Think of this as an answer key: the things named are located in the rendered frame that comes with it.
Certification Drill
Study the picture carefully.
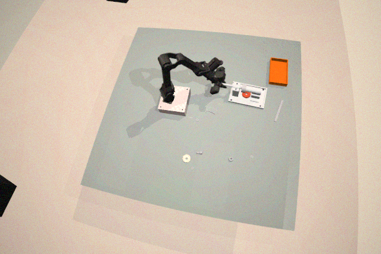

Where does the orange rectangular tray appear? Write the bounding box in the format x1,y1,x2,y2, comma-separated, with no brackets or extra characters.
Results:
269,58,288,87

